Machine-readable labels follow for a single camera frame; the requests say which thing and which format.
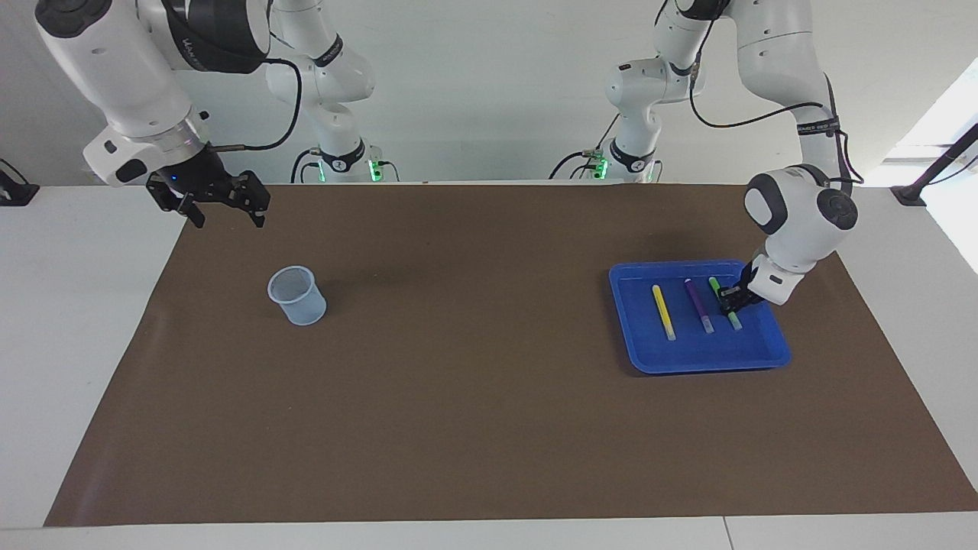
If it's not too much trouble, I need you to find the black left base cable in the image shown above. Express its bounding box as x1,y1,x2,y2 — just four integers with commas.
549,116,621,180

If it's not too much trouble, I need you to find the black stand with pole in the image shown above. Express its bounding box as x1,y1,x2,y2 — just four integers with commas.
890,122,978,209

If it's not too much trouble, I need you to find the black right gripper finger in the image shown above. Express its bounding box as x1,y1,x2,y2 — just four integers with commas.
231,172,270,228
147,174,206,228

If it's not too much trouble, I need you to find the green pen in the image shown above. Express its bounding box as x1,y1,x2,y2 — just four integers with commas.
708,277,743,331

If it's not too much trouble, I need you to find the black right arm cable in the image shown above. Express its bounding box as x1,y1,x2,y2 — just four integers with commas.
206,55,303,152

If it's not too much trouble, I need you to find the black table clamp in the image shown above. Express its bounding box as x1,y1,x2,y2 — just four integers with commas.
0,158,40,207

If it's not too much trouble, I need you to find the purple pen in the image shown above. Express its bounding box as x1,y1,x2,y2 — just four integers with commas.
682,279,714,335

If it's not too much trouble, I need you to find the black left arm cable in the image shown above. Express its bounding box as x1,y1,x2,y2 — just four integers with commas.
685,15,866,188

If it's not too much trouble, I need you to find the blue plastic tray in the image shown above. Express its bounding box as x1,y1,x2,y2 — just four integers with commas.
608,260,792,375

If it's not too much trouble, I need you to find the black base cable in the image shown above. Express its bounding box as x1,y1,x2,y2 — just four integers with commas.
549,116,621,180
291,147,323,184

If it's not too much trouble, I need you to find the black right base cable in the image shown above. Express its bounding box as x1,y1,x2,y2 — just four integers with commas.
291,147,323,184

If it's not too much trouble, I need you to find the yellow pen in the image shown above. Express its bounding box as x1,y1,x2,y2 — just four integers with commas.
651,284,678,341

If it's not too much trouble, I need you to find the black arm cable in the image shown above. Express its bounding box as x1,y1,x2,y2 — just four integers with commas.
206,55,303,152
685,15,866,188

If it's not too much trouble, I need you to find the translucent plastic cup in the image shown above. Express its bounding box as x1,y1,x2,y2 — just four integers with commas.
267,265,328,327

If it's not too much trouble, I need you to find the brown table mat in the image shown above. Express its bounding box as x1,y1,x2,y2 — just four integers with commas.
44,182,978,528

